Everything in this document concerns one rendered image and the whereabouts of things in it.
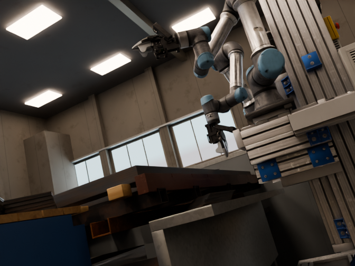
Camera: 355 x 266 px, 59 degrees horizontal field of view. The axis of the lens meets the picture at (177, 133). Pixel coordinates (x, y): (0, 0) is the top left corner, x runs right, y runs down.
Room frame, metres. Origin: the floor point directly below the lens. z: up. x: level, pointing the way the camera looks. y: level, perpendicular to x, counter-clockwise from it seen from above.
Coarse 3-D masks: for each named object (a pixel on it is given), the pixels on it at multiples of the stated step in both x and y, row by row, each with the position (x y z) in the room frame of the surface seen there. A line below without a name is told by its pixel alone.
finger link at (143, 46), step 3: (138, 42) 1.27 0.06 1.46; (141, 42) 1.27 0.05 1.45; (144, 42) 1.27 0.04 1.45; (147, 42) 1.28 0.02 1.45; (150, 42) 1.28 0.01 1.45; (135, 45) 1.28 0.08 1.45; (138, 45) 1.28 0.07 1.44; (141, 45) 1.28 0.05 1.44; (144, 45) 1.28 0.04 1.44; (147, 45) 1.28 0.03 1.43; (150, 45) 1.28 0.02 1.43; (132, 48) 1.29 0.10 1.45; (135, 48) 1.29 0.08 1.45; (141, 48) 1.28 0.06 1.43; (144, 48) 1.28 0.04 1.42; (141, 51) 1.28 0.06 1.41; (144, 51) 1.27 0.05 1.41
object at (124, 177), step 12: (132, 168) 1.03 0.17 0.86; (144, 168) 1.06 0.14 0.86; (156, 168) 1.14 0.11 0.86; (168, 168) 1.22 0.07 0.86; (180, 168) 1.32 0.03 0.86; (192, 168) 1.44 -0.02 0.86; (96, 180) 1.09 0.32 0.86; (108, 180) 1.07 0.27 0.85; (120, 180) 1.05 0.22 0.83; (132, 180) 1.03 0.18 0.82; (72, 192) 1.13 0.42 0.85; (84, 192) 1.11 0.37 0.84; (96, 192) 1.09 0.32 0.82; (132, 192) 1.31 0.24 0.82; (60, 204) 1.16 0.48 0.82; (72, 204) 1.17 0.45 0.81; (84, 204) 1.41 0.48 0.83; (96, 204) 1.39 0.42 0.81
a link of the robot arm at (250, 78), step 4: (248, 68) 1.44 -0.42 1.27; (252, 68) 1.42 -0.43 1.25; (248, 72) 1.44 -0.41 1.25; (252, 72) 1.40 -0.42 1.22; (248, 76) 1.45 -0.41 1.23; (252, 76) 1.40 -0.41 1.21; (248, 80) 1.46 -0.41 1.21; (252, 80) 1.42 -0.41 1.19; (252, 84) 1.44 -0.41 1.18; (256, 84) 1.42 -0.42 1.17; (260, 84) 1.40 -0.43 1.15; (272, 84) 1.42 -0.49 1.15; (252, 88) 1.46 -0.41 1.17; (256, 88) 1.43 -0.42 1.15; (260, 88) 1.42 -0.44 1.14; (252, 92) 1.47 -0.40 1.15
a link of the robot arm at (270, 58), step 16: (240, 0) 1.29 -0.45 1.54; (240, 16) 1.33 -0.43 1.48; (256, 16) 1.29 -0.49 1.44; (256, 32) 1.29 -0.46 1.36; (256, 48) 1.30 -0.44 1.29; (272, 48) 1.28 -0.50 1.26; (256, 64) 1.31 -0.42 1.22; (272, 64) 1.27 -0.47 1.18; (256, 80) 1.38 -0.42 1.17; (272, 80) 1.35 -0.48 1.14
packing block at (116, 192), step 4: (120, 184) 1.00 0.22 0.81; (124, 184) 1.01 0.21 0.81; (128, 184) 1.03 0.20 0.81; (108, 188) 1.02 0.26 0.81; (112, 188) 1.01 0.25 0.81; (116, 188) 1.00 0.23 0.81; (120, 188) 1.00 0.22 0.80; (124, 188) 1.00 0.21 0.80; (128, 188) 1.03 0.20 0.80; (108, 192) 1.01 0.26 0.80; (112, 192) 1.01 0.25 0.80; (116, 192) 1.00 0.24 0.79; (120, 192) 1.00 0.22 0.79; (124, 192) 1.00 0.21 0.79; (128, 192) 1.02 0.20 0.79; (108, 196) 1.02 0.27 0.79; (112, 196) 1.01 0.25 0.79; (116, 196) 1.00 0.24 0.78; (120, 196) 1.00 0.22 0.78; (124, 196) 1.00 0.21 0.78; (128, 196) 1.04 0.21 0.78; (112, 200) 1.02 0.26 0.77
